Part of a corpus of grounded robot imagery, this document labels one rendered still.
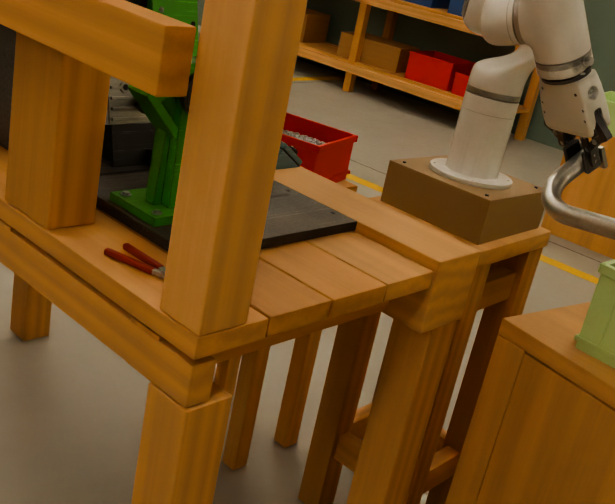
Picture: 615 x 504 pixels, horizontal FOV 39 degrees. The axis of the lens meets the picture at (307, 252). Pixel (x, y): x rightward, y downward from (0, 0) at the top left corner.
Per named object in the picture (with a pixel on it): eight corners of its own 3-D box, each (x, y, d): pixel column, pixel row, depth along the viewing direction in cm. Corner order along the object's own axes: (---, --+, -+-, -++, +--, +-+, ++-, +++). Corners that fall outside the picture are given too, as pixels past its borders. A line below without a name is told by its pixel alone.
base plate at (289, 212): (52, 77, 234) (53, 69, 233) (355, 230, 169) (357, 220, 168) (-108, 77, 204) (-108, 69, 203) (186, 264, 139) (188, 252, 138)
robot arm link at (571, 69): (605, 43, 130) (608, 61, 131) (560, 37, 137) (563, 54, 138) (566, 69, 127) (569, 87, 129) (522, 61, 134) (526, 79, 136)
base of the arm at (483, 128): (468, 162, 211) (489, 87, 204) (528, 189, 197) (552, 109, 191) (412, 161, 199) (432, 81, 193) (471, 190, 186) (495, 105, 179)
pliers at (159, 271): (102, 254, 136) (103, 247, 136) (126, 248, 140) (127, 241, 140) (175, 293, 129) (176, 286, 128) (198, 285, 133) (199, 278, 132)
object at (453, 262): (54, 101, 261) (59, 52, 255) (462, 319, 172) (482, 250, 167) (11, 103, 251) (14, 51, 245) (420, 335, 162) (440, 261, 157)
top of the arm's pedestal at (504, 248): (437, 199, 224) (441, 184, 223) (547, 246, 206) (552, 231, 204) (360, 214, 201) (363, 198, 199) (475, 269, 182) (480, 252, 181)
